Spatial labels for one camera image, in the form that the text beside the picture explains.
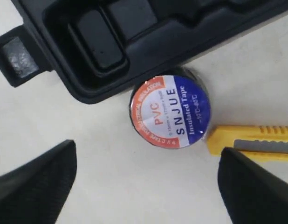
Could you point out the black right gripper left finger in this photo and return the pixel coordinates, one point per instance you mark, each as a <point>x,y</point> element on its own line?
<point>36,192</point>

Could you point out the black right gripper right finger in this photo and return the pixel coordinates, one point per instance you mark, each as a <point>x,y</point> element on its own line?
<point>251,194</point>

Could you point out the yellow utility knife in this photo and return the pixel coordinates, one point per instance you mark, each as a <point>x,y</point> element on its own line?
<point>262,143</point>

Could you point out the black PVC insulating tape roll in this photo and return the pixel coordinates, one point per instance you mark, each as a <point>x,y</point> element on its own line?
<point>171,110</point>

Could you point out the black plastic tool case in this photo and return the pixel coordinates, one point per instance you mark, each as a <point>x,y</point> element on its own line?
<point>99,48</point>

